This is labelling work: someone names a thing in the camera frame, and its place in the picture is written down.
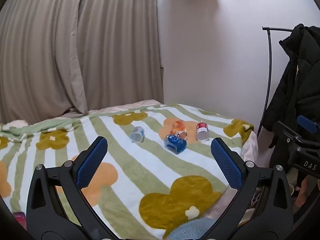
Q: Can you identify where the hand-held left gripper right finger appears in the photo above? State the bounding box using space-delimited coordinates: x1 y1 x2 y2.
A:
211 137 293 240

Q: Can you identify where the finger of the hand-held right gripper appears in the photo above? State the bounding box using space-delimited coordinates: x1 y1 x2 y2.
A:
272 115 320 148

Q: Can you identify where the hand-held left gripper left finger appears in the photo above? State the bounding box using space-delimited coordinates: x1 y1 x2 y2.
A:
26 136 111 240

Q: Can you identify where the pale blue cup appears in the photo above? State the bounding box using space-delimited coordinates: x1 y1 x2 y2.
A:
131 126 145 143

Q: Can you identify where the orange cup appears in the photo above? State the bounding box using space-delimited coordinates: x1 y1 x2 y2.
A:
170 121 188 140

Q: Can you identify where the black jacket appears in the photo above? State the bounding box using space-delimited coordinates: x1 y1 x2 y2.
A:
260 24 320 170

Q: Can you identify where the red and white can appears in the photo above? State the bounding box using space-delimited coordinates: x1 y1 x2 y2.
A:
195 121 210 142

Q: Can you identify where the blue can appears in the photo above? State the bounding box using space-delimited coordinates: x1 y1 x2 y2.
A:
164 134 187 155

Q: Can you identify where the floral striped blanket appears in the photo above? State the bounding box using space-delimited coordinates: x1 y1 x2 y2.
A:
0 102 255 240

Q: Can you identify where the light blue fluffy cloth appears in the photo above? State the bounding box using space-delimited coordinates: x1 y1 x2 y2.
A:
167 217 215 240

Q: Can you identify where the black clothes rack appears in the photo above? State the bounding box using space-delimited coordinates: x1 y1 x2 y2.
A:
257 26 294 137

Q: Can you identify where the pink object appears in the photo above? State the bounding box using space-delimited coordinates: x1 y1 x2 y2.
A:
12 212 27 230

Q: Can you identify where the beige curtain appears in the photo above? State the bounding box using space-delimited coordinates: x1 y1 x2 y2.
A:
0 0 165 125

